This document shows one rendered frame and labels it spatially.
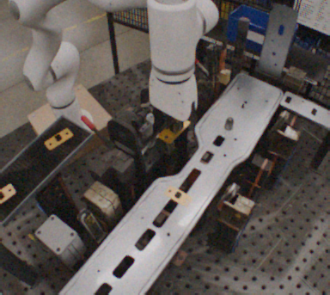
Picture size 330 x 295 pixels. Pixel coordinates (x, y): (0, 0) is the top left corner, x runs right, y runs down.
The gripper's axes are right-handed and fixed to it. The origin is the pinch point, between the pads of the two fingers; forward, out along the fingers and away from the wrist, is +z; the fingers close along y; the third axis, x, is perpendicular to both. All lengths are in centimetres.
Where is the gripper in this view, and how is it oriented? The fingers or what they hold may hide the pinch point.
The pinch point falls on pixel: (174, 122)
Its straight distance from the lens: 73.0
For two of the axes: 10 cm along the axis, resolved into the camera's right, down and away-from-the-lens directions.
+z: 0.3, 6.4, 7.6
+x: 6.2, -6.1, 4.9
